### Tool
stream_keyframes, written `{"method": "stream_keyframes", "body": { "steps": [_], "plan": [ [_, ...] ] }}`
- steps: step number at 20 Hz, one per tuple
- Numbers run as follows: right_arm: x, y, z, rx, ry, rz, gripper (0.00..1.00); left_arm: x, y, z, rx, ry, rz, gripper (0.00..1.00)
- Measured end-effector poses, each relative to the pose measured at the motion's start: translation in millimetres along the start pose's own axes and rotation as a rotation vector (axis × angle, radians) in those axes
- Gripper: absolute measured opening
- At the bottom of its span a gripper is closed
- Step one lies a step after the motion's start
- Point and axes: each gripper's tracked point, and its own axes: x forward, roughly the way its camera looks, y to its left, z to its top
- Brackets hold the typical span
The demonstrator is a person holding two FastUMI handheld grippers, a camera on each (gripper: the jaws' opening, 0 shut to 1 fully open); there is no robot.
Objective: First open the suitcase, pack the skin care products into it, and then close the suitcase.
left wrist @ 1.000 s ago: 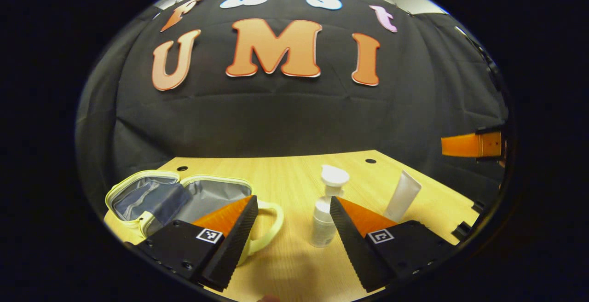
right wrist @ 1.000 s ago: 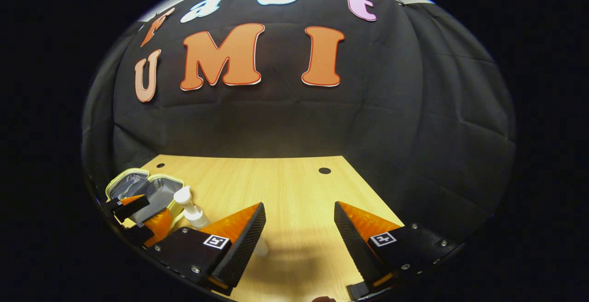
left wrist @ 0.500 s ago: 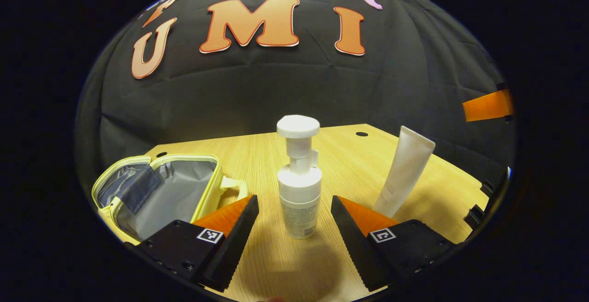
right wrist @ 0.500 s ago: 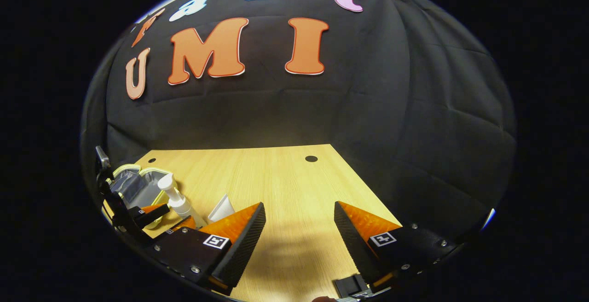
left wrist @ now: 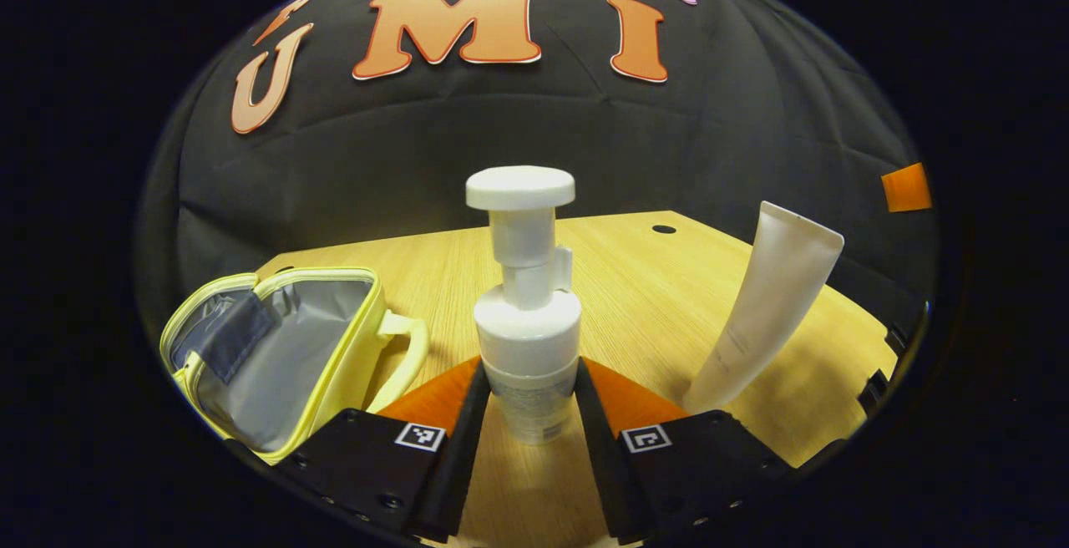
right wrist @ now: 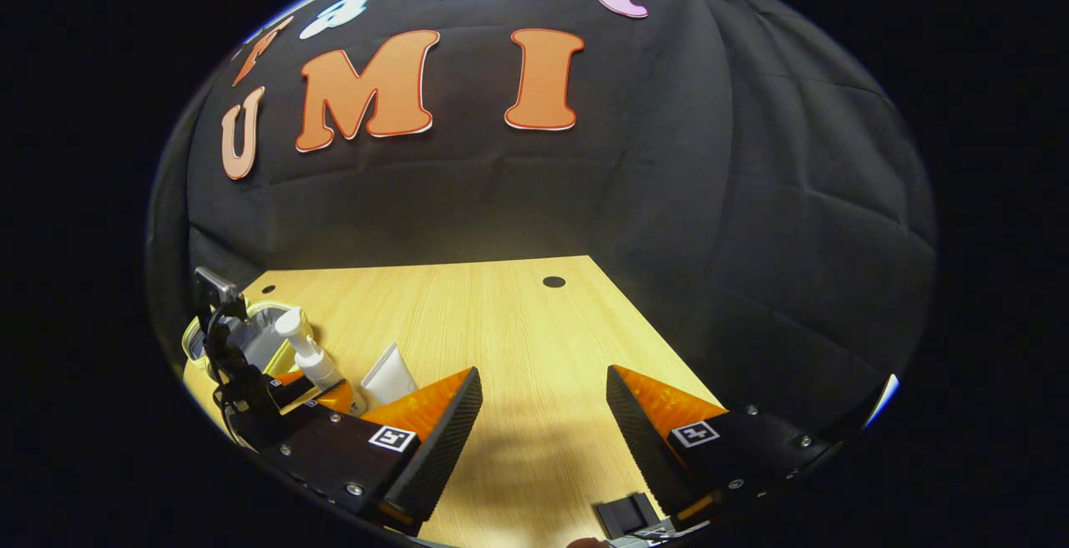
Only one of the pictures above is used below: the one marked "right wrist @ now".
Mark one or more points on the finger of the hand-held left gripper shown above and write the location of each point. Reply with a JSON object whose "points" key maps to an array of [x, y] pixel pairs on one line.
{"points": [[338, 398], [288, 385]]}

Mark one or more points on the white pump bottle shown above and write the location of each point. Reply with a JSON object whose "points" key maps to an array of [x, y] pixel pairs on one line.
{"points": [[313, 356]]}

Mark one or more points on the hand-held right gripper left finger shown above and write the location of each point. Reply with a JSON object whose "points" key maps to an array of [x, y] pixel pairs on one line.
{"points": [[438, 448]]}

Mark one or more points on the white squeeze tube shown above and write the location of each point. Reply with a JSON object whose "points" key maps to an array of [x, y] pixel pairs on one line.
{"points": [[388, 377]]}

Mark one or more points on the cream yellow small suitcase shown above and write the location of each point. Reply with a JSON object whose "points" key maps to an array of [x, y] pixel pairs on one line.
{"points": [[259, 339]]}

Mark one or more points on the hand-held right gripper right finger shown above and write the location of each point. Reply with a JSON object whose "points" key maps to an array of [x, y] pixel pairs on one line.
{"points": [[647, 448]]}

